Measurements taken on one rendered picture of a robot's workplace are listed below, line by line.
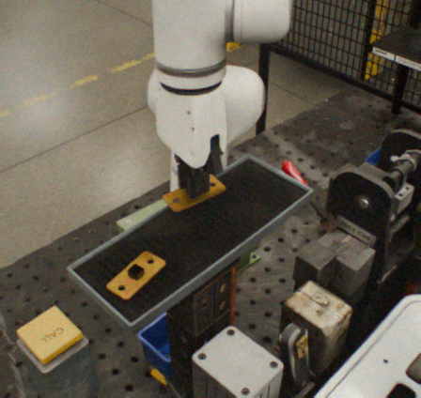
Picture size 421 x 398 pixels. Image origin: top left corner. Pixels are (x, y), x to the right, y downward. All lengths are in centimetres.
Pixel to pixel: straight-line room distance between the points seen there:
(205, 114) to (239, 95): 42
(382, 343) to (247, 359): 26
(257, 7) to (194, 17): 7
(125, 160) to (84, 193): 32
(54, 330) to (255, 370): 25
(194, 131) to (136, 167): 222
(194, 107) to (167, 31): 10
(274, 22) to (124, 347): 84
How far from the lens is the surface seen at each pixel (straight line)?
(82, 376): 76
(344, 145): 184
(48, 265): 145
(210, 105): 66
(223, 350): 74
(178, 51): 62
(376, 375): 88
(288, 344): 76
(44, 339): 71
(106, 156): 298
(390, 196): 88
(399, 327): 94
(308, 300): 84
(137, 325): 70
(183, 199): 77
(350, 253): 92
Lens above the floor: 172
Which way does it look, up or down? 38 degrees down
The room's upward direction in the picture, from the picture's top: straight up
